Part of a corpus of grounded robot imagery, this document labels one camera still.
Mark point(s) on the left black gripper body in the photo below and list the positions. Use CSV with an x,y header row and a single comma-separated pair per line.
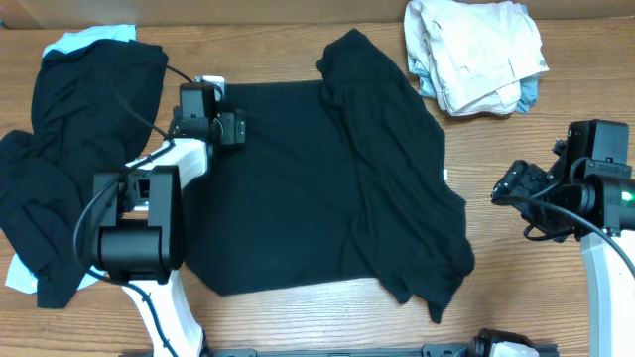
x,y
228,128

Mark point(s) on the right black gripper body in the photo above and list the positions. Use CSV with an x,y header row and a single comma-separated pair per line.
x,y
525,179

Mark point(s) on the black t-shirt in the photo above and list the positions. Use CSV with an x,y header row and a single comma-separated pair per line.
x,y
340,178

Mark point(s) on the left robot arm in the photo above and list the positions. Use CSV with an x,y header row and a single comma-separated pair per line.
x,y
132,233

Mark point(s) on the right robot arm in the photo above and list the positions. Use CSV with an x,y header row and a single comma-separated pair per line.
x,y
588,194

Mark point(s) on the black clothes pile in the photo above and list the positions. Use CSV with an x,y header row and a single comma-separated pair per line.
x,y
91,110

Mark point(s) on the grey-blue folded garment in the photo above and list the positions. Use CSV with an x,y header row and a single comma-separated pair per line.
x,y
528,86

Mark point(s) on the beige folded trousers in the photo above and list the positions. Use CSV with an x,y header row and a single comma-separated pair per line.
x,y
476,54

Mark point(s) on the light blue garment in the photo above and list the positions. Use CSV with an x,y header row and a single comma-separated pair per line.
x,y
19,277

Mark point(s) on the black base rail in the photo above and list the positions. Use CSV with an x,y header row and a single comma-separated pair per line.
x,y
429,350

